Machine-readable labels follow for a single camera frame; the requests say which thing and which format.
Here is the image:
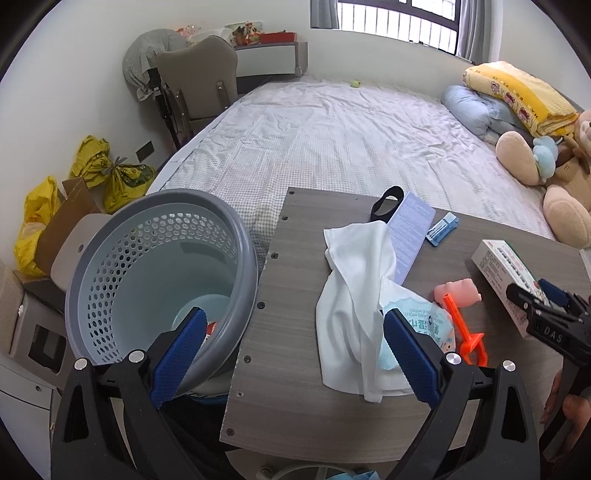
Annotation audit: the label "white plastic box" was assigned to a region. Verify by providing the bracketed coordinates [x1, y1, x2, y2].
[187, 25, 232, 45]

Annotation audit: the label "light blue pillow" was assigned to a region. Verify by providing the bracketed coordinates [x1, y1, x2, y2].
[441, 84, 532, 142]

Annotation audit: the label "olive yellow plastic bag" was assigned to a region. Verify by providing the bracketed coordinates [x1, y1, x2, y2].
[69, 135, 112, 188]

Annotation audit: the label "person's right hand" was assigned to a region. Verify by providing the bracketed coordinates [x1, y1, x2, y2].
[542, 369, 591, 428]

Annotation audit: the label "white drawer cabinet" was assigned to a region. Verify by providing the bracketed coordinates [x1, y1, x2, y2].
[0, 354, 62, 462]

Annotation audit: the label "white and green medicine box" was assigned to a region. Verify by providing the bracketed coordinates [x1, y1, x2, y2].
[471, 239, 551, 340]

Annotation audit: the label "beige padded chair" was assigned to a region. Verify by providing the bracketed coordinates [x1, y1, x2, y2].
[156, 36, 239, 136]

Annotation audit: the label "brown teddy bear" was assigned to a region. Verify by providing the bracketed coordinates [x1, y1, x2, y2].
[495, 110, 591, 250]

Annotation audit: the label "black stand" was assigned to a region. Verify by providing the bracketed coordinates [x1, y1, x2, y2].
[148, 67, 185, 151]

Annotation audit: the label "black elastic band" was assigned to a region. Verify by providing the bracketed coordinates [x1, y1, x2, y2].
[369, 186, 407, 223]

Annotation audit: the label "beige box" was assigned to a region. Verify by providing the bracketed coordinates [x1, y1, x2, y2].
[0, 258, 25, 356]

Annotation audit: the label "bed with checked sheet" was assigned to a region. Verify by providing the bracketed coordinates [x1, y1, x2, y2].
[147, 76, 561, 278]

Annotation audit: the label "blue printed wipes packet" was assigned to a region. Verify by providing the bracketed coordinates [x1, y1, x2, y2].
[376, 277, 459, 396]

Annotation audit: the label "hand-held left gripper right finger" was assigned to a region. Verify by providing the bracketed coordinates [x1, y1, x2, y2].
[382, 308, 542, 480]

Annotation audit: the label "brown cardboard sheet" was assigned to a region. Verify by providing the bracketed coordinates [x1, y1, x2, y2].
[34, 178, 105, 273]

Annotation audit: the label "white cloth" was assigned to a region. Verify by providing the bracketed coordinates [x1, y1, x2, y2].
[316, 220, 414, 403]

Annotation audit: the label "bright yellow plastic bag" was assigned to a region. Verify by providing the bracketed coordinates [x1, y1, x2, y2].
[14, 176, 61, 278]

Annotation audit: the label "pink pig toy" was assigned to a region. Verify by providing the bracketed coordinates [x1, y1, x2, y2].
[433, 278, 481, 308]

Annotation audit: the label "grey and white shelf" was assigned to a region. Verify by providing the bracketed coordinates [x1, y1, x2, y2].
[233, 41, 308, 77]

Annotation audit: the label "white round container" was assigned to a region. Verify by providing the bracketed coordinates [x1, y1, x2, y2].
[184, 375, 232, 398]

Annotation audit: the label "small blue plush toy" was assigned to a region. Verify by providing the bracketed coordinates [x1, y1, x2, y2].
[530, 135, 562, 179]

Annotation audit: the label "person's dark trousers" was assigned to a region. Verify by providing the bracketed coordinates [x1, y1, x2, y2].
[161, 396, 262, 480]

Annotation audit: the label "yellow folded blanket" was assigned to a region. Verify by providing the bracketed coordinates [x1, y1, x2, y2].
[463, 61, 581, 137]

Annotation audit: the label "small blue packet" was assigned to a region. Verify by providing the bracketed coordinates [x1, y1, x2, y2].
[425, 213, 461, 247]

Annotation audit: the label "light blue cloth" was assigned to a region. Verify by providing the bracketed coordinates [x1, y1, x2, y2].
[323, 470, 384, 480]

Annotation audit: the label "white appliance with dark window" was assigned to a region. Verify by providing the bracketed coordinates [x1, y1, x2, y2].
[9, 290, 71, 376]

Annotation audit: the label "orange plastic toy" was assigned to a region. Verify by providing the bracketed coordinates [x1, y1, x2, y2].
[442, 293, 489, 368]

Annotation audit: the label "beige plastic stool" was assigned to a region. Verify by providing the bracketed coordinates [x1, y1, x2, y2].
[50, 213, 110, 294]

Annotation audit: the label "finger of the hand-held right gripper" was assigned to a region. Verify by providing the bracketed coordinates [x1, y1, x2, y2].
[505, 282, 544, 325]
[537, 278, 585, 319]

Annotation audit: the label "barred window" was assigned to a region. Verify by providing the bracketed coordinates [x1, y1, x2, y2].
[337, 0, 461, 56]

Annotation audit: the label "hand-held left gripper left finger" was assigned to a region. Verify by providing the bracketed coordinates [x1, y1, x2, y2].
[50, 307, 208, 480]

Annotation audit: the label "white table base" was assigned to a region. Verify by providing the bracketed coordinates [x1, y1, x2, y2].
[259, 464, 329, 480]

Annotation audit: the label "colourful toys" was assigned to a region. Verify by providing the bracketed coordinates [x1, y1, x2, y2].
[231, 21, 263, 47]

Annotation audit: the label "grey curtain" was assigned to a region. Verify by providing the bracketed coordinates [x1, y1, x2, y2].
[457, 0, 491, 64]
[310, 0, 341, 31]

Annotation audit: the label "grey perforated plastic basket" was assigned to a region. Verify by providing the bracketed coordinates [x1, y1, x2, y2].
[65, 188, 258, 398]

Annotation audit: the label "tied yellow plastic bag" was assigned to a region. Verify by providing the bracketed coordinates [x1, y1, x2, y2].
[102, 159, 156, 214]

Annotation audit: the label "grey clothes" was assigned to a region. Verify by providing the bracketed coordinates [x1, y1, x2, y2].
[122, 28, 188, 100]

